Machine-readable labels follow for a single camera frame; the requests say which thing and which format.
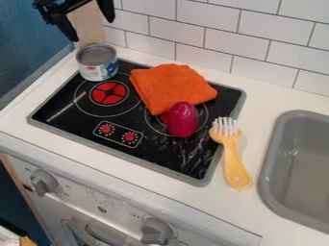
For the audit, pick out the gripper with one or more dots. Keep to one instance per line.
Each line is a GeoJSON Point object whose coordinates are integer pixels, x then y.
{"type": "Point", "coordinates": [55, 7]}

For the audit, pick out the orange cloth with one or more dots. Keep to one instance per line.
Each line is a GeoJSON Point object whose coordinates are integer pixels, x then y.
{"type": "Point", "coordinates": [170, 86]}

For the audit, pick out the silver can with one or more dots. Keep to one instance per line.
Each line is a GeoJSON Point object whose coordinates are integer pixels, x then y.
{"type": "Point", "coordinates": [97, 62]}

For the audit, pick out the toy stove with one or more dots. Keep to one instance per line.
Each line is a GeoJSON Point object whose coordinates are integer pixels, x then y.
{"type": "Point", "coordinates": [138, 118]}

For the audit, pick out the dark red toy eggplant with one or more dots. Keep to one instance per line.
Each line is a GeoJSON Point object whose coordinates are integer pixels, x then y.
{"type": "Point", "coordinates": [182, 119]}

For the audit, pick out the yellow dish brush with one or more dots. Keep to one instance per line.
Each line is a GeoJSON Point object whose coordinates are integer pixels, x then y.
{"type": "Point", "coordinates": [230, 150]}

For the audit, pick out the toy sink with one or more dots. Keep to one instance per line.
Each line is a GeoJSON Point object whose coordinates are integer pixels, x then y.
{"type": "Point", "coordinates": [295, 169]}

